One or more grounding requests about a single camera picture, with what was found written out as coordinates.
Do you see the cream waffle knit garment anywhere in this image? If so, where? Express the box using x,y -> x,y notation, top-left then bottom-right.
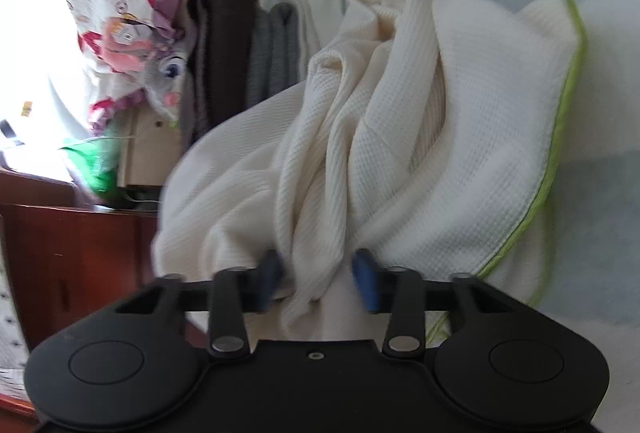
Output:
152,0 -> 578,340

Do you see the beige bedside cabinet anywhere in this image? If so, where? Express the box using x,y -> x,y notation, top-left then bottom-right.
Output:
117,104 -> 182,188

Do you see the red wooden dresser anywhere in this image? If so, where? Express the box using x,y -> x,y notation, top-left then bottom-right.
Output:
0,169 -> 172,423

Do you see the green plastic bag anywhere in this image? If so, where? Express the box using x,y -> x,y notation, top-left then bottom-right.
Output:
60,136 -> 122,205

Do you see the grey bunny plush toy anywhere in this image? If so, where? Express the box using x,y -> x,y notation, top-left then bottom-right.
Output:
142,33 -> 194,123

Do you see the folded grey garment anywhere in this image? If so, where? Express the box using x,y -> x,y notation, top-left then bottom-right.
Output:
245,3 -> 299,108

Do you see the pink plush doll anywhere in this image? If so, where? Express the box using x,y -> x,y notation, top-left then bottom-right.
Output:
100,17 -> 160,73

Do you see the folded dark brown sweater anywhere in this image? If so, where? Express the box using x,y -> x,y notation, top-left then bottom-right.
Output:
180,0 -> 257,149

